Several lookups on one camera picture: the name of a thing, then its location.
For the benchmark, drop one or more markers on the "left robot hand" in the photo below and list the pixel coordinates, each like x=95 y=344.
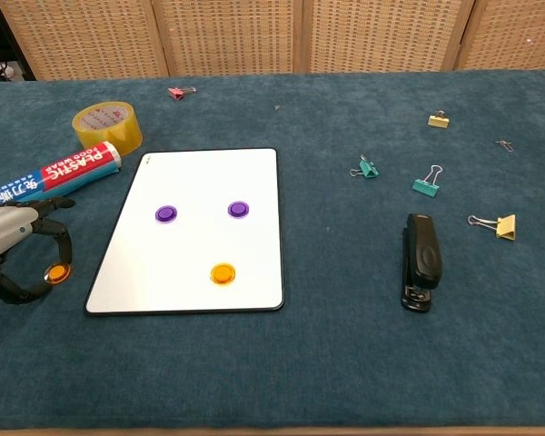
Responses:
x=4 y=231

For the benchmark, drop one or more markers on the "yellow binder clip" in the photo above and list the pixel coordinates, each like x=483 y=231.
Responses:
x=507 y=227
x=438 y=121

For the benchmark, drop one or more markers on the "yellow packing tape roll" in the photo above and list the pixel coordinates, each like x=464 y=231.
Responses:
x=118 y=136

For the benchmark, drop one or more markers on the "pink binder clip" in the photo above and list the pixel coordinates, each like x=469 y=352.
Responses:
x=176 y=93

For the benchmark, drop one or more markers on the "blue plastic wrap box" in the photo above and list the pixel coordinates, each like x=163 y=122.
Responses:
x=72 y=165

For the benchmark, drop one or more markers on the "orange round magnet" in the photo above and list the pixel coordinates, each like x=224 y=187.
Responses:
x=56 y=274
x=222 y=274

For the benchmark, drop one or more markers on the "white magnetic board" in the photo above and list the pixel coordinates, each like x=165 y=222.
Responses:
x=195 y=250

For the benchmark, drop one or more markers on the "woven folding screen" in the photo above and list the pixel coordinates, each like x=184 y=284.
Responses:
x=231 y=36

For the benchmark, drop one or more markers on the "blue table mat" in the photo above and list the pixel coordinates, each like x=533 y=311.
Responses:
x=345 y=363

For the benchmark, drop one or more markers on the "teal binder clip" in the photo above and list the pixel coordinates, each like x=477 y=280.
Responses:
x=369 y=170
x=424 y=187

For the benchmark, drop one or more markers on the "black stapler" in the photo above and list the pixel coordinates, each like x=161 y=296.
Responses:
x=424 y=254

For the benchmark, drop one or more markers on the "purple round magnet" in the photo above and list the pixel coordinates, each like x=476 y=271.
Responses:
x=166 y=213
x=238 y=209

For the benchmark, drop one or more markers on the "metal paper clip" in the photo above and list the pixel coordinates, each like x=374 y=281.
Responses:
x=505 y=145

